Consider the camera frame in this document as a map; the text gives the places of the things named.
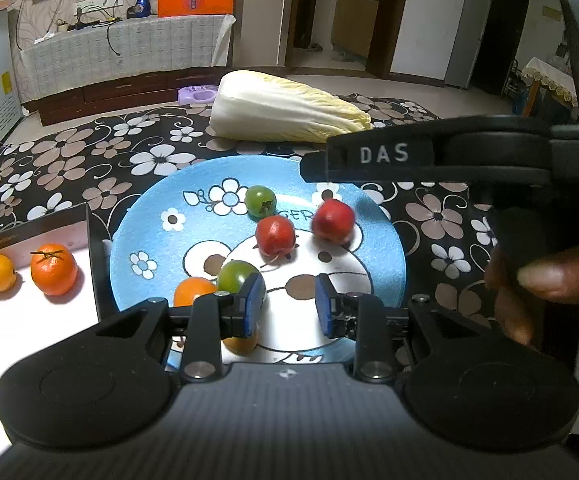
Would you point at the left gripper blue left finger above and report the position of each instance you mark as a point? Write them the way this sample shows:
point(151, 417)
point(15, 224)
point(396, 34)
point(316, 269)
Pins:
point(240, 312)

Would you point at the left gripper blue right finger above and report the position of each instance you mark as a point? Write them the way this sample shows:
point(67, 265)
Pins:
point(336, 312)

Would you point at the brown kiwi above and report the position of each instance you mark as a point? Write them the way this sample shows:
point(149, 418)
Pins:
point(241, 346)

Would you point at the green apple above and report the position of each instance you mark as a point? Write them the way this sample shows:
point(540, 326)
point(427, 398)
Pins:
point(233, 274)

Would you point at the small red tomato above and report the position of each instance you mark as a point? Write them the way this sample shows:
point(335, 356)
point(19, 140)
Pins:
point(275, 236)

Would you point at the red apple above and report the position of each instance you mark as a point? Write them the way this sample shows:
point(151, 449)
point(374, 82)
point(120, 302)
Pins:
point(334, 221)

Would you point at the small green fruit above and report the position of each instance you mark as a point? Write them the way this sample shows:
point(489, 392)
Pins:
point(260, 201)

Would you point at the orange with stem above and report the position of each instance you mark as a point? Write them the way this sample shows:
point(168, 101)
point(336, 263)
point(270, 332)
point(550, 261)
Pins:
point(53, 269)

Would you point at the right hand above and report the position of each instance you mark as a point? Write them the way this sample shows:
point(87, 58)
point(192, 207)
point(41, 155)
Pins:
point(553, 278)

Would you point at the blue tiger plate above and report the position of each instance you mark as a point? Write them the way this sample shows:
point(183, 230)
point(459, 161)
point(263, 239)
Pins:
point(193, 222)

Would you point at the floral black tablecloth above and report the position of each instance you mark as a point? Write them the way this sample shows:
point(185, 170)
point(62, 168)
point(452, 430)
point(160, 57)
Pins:
point(109, 163)

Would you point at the white refrigerator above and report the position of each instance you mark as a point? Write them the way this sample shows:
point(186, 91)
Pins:
point(467, 43)

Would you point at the napa cabbage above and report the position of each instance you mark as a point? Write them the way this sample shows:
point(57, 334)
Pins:
point(258, 107)

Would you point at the purple plastic toy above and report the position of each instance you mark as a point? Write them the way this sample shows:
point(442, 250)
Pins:
point(204, 94)

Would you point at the black white shallow tray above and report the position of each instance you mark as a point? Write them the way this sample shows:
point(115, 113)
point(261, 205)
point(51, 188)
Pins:
point(29, 320)

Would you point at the covered low cabinet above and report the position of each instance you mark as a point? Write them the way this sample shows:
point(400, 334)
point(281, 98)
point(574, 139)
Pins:
point(72, 60)

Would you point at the blue glass bottle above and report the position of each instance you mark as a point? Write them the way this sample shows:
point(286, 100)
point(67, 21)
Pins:
point(140, 9)

